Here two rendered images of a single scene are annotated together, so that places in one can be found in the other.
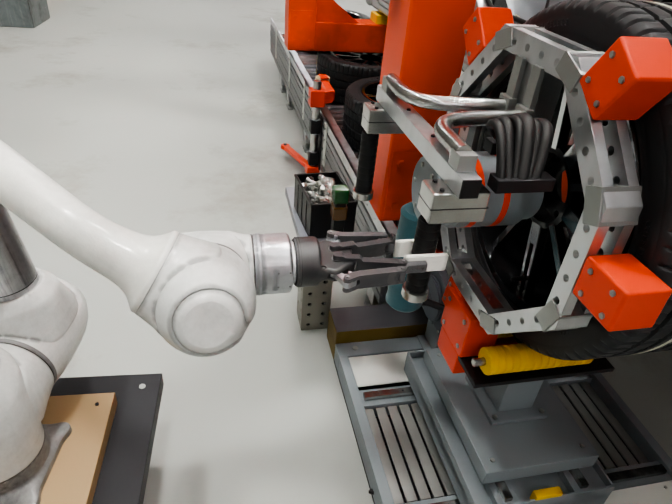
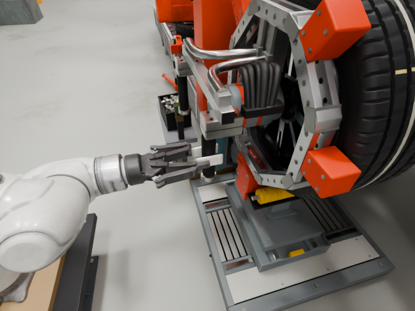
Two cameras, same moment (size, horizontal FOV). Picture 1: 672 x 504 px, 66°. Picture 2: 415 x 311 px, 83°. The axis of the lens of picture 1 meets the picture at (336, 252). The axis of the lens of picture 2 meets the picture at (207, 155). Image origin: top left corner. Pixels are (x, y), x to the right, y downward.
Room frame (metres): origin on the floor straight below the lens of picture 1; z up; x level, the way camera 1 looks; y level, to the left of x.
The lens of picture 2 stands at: (0.24, -0.13, 1.24)
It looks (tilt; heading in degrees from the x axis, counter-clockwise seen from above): 43 degrees down; 0
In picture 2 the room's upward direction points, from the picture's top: straight up
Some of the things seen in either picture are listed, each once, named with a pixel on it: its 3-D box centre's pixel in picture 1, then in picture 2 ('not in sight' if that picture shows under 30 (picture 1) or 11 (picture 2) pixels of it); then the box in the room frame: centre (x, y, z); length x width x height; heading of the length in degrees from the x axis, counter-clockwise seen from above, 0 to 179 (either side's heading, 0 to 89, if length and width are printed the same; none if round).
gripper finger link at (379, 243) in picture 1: (362, 250); (171, 156); (0.68, -0.04, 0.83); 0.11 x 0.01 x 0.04; 116
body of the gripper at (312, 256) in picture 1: (322, 260); (145, 167); (0.64, 0.02, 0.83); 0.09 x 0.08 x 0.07; 105
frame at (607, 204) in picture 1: (509, 188); (264, 102); (0.91, -0.32, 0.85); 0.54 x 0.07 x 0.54; 15
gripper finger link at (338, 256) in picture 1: (369, 266); (174, 168); (0.64, -0.05, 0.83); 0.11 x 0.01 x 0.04; 94
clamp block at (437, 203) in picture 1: (453, 199); (221, 122); (0.69, -0.16, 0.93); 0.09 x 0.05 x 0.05; 105
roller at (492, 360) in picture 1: (536, 355); (286, 190); (0.82, -0.45, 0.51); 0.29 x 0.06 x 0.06; 105
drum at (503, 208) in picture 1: (475, 189); (244, 105); (0.89, -0.25, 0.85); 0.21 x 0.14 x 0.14; 105
